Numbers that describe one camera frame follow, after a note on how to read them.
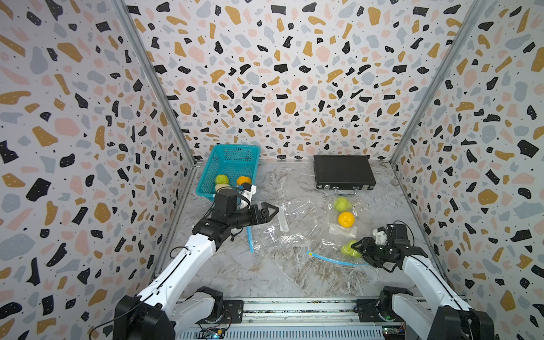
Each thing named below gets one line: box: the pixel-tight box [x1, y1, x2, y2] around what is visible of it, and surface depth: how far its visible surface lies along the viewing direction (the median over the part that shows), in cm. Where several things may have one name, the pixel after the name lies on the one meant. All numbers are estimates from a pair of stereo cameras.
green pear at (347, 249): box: [340, 239, 362, 259], surface depth 85 cm
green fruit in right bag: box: [334, 196, 353, 212], surface depth 99 cm
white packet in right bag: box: [328, 224, 358, 239], surface depth 96 cm
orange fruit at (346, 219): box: [337, 211, 355, 229], surface depth 95 cm
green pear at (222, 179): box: [215, 174, 229, 185], surface depth 108 cm
